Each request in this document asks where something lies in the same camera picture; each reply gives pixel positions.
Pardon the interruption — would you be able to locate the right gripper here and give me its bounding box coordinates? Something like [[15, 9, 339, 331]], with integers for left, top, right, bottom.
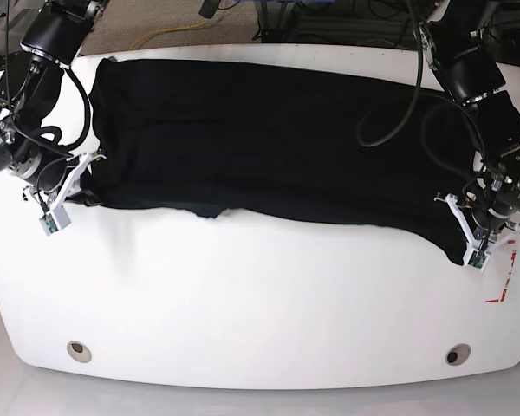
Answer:
[[0, 99, 76, 193]]

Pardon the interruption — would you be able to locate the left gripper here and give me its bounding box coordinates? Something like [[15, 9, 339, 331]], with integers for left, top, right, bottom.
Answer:
[[461, 145, 520, 238]]

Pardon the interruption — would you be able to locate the black T-shirt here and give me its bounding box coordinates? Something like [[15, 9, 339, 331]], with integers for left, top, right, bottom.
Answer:
[[78, 59, 475, 264]]

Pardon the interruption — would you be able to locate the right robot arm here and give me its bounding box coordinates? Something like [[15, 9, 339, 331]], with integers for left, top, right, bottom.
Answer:
[[0, 1, 108, 193]]

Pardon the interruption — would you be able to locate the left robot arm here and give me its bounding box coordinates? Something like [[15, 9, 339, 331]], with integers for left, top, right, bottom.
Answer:
[[420, 1, 520, 234]]

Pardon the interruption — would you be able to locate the red tape rectangle marking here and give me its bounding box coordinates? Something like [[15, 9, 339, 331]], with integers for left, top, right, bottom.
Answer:
[[484, 238, 517, 304]]

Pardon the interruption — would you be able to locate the right table grommet hole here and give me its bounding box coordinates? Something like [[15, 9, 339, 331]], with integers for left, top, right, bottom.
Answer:
[[445, 344, 471, 367]]

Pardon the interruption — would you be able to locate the table grommet hole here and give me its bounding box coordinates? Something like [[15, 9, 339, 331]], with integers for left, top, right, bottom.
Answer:
[[67, 341, 92, 363], [445, 344, 471, 367]]

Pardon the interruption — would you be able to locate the left table grommet hole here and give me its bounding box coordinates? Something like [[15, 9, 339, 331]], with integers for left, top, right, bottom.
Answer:
[[67, 341, 92, 363]]

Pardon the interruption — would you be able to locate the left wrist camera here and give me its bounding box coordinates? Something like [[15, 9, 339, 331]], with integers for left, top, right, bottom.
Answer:
[[463, 246, 491, 272]]

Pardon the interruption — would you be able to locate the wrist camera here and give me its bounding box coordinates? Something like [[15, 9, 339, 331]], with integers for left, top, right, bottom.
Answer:
[[463, 246, 491, 272], [39, 206, 71, 236]]

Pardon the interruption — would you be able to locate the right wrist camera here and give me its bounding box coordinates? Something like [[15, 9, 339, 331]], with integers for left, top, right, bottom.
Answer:
[[39, 206, 71, 236]]

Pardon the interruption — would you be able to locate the yellow cable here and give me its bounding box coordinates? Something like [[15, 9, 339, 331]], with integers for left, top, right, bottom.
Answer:
[[129, 16, 213, 51]]

